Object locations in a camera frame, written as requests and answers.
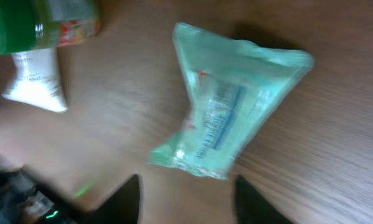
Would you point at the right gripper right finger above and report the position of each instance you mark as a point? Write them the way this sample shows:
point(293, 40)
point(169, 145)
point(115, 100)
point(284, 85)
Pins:
point(251, 207)

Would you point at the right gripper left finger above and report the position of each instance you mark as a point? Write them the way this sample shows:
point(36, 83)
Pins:
point(122, 207)

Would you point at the teal wet wipes pack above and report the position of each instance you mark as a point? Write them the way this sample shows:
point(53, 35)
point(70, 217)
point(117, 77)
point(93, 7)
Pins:
point(234, 86)

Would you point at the white floral tube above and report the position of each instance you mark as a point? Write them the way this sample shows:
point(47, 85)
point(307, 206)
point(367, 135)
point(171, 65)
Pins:
point(37, 80)

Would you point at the green lid jar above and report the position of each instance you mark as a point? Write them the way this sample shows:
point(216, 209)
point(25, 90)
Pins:
point(40, 24)

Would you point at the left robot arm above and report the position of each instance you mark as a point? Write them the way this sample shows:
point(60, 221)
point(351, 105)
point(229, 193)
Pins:
point(26, 199)

